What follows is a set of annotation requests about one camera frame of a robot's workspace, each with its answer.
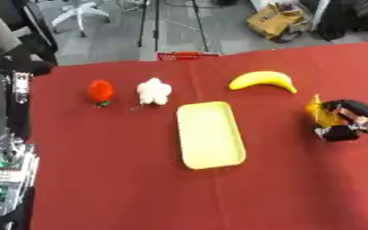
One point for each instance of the red printed box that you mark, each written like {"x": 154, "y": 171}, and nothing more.
{"x": 187, "y": 56}

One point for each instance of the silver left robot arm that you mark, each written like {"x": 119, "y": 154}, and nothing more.
{"x": 8, "y": 173}

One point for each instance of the black tripod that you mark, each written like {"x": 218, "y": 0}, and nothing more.
{"x": 156, "y": 24}

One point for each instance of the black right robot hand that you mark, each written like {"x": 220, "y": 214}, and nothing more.
{"x": 349, "y": 107}

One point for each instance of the white office chair base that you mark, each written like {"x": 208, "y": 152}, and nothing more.
{"x": 80, "y": 12}

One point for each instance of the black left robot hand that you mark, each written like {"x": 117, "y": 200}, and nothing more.
{"x": 1, "y": 104}

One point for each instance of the black bag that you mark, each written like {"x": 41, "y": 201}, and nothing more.
{"x": 349, "y": 18}

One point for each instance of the pale yellow tray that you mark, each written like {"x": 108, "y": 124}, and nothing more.
{"x": 209, "y": 134}

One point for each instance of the tan cardboard box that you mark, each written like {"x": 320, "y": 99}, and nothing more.
{"x": 272, "y": 21}

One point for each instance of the red toy fruit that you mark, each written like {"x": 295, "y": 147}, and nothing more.
{"x": 100, "y": 90}

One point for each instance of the yellow toy banana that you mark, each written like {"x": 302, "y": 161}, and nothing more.
{"x": 260, "y": 78}

